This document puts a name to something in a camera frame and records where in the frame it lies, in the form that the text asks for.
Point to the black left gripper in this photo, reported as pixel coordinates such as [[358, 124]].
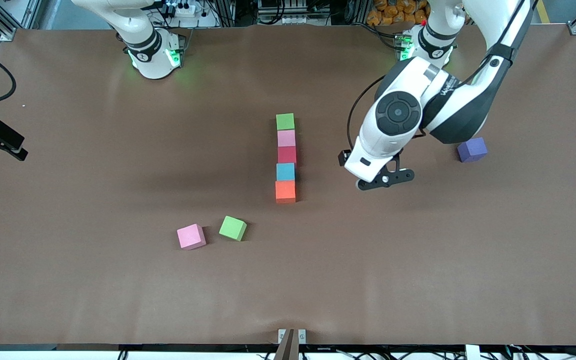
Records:
[[341, 159]]

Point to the red foam cube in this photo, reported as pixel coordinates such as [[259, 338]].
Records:
[[287, 155]]

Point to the blue foam cube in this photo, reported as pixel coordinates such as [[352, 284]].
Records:
[[285, 171]]

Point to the pink foam cube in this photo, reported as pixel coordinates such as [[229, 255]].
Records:
[[191, 236], [286, 138]]

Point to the orange foam cube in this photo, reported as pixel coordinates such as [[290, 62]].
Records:
[[285, 191]]

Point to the green foam cube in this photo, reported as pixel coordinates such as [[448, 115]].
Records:
[[285, 121], [232, 228]]

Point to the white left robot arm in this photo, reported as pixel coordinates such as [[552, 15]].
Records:
[[393, 140]]

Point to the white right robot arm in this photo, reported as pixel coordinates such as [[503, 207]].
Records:
[[153, 55]]

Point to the purple foam cube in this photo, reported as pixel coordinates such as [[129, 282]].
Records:
[[473, 151]]

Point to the brown table cover sheet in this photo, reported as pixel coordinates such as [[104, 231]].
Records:
[[288, 280]]

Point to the white terminal block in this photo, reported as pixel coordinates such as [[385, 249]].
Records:
[[295, 20]]

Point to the bag of orange items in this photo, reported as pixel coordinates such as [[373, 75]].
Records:
[[393, 12]]

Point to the white power strip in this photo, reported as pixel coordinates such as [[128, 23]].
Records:
[[183, 9]]

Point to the metal table edge bracket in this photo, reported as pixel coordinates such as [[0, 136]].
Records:
[[302, 336]]

